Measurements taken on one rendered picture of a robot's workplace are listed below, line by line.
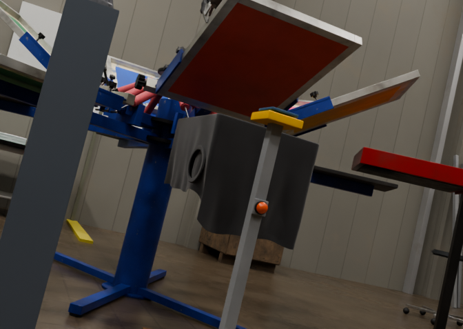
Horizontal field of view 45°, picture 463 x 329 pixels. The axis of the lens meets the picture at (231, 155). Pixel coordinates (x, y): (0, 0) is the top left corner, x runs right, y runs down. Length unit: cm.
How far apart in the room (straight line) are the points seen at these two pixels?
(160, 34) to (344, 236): 365
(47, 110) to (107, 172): 483
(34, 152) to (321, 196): 608
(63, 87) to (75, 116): 10
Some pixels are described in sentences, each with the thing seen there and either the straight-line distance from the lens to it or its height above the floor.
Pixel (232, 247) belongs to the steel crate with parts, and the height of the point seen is 19.
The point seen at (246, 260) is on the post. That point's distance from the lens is 183.
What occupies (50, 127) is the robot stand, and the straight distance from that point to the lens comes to 199.
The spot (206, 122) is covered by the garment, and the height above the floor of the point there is 92.
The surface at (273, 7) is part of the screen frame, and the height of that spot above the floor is 139.
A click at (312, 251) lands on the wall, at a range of 777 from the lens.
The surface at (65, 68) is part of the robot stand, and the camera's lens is 201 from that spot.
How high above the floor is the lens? 64
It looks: 5 degrees up
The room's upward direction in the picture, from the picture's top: 14 degrees clockwise
